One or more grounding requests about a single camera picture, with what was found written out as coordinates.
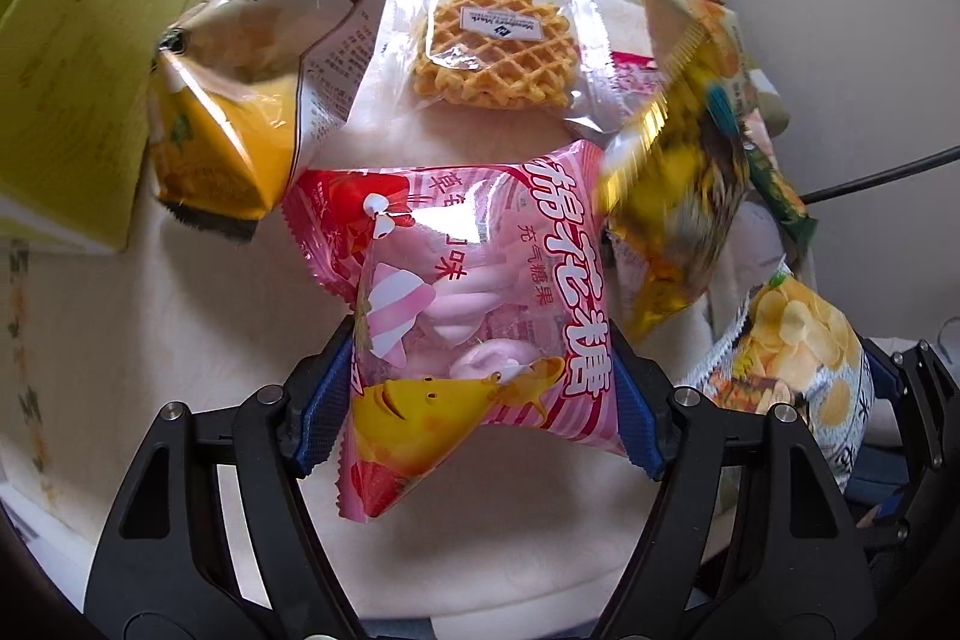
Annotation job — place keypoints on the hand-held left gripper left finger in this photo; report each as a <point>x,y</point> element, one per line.
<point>322,416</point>

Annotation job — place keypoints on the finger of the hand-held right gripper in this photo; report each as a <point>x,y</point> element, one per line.
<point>926,385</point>

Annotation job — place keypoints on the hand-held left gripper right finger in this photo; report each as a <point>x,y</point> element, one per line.
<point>637,416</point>

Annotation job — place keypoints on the potato chip bag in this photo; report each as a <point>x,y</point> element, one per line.
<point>795,340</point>

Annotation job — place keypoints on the pink marshmallow packet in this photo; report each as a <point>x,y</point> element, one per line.
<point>465,280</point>

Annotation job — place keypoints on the yellow snack bag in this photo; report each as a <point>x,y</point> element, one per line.
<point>675,190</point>

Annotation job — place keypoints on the green cardboard box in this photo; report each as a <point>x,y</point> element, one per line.
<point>67,85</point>

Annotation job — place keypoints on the dark green snack packet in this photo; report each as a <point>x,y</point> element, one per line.
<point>780,197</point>

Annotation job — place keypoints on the white and orange snack bag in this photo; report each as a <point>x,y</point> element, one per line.
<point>225,108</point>

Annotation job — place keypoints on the small pink packet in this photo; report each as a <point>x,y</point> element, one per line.
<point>637,74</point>

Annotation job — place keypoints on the clear waffle packet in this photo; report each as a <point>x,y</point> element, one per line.
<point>495,48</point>

